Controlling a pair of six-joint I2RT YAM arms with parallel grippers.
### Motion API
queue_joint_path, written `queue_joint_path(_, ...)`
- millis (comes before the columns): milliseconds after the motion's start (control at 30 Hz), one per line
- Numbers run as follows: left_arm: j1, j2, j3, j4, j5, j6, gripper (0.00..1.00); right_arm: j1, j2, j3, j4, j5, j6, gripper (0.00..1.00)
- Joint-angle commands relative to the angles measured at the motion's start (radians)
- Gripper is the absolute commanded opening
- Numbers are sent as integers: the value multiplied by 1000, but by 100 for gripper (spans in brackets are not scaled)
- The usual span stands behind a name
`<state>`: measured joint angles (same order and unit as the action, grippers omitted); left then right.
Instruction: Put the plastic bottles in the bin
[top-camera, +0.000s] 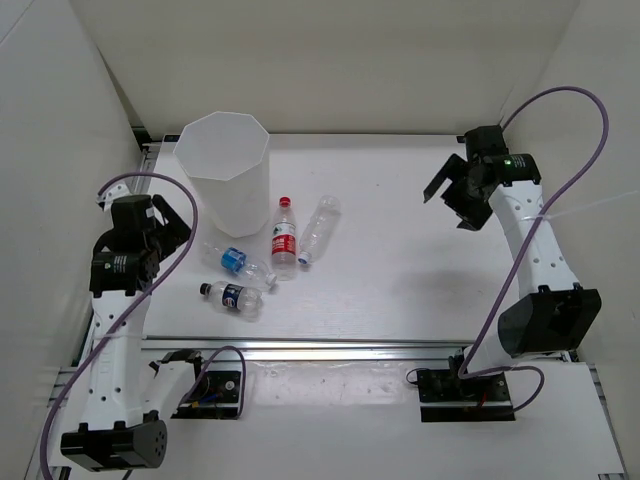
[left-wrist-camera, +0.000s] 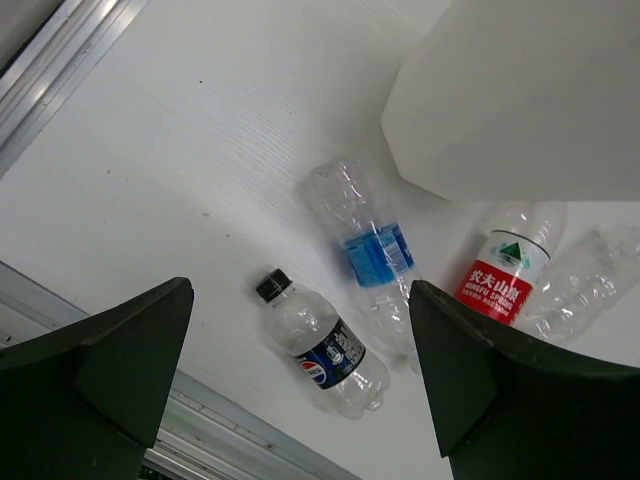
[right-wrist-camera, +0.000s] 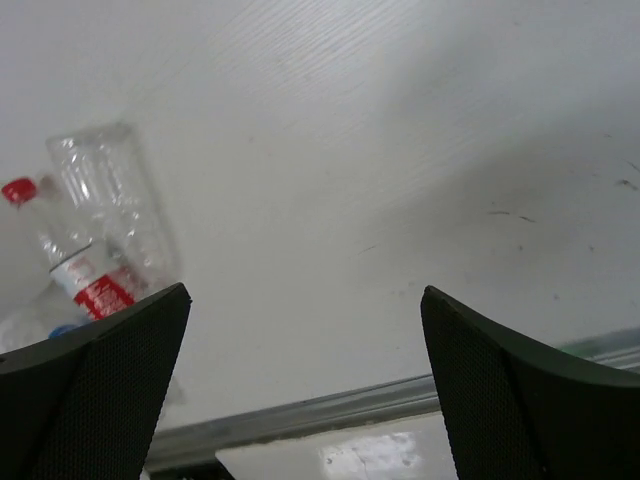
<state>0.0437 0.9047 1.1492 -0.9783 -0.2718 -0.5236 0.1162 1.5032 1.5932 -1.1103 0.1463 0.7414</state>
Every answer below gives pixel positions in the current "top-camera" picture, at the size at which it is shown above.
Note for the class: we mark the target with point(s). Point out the white octagonal plastic bin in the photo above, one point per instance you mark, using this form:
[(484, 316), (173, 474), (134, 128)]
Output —
[(225, 156)]

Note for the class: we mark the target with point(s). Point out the red label plastic bottle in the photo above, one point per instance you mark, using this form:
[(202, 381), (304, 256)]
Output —
[(284, 241)]

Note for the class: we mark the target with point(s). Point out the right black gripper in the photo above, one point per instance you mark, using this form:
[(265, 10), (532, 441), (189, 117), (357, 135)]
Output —
[(473, 216)]

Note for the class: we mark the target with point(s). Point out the blue label plastic bottle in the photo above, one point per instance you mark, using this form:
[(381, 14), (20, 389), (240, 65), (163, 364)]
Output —
[(248, 270)]

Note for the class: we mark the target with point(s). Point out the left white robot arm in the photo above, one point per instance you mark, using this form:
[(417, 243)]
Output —
[(122, 426)]

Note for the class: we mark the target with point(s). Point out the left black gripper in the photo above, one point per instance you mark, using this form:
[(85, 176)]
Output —
[(175, 230)]

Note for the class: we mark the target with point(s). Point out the aluminium frame rail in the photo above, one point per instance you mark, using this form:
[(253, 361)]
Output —
[(309, 350)]

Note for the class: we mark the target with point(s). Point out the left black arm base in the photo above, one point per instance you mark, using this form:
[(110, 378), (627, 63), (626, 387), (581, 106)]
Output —
[(217, 398)]

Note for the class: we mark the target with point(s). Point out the clear unlabeled plastic bottle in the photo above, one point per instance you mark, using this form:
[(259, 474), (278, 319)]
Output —
[(319, 230)]

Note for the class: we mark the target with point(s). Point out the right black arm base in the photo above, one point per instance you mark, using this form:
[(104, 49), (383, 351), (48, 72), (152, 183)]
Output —
[(445, 398)]

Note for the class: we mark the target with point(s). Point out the black cap Pepsi bottle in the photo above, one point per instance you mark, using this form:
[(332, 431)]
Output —
[(232, 298)]

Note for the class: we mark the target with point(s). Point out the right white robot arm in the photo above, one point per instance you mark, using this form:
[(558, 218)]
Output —
[(554, 311)]

